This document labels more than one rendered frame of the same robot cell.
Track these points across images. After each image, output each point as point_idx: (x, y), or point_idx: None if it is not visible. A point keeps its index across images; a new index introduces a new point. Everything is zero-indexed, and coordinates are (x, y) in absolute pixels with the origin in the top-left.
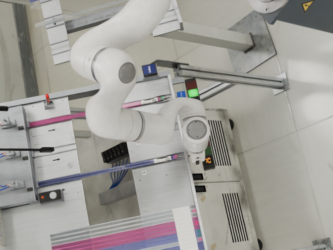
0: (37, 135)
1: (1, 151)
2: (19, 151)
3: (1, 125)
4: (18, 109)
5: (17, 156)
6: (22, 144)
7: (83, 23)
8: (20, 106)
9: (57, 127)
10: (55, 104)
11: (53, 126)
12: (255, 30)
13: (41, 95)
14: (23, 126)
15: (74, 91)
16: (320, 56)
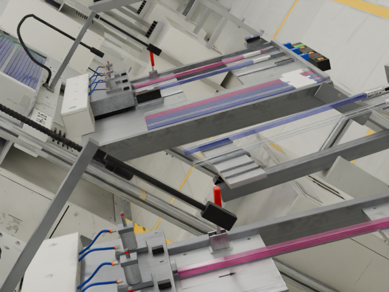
0: (195, 286)
1: (109, 285)
2: (151, 275)
3: (115, 247)
4: (153, 233)
5: (145, 281)
6: (158, 270)
7: (279, 168)
8: (158, 229)
9: (240, 270)
10: (234, 245)
11: (230, 270)
12: None
13: (204, 235)
14: (164, 248)
15: (272, 221)
16: None
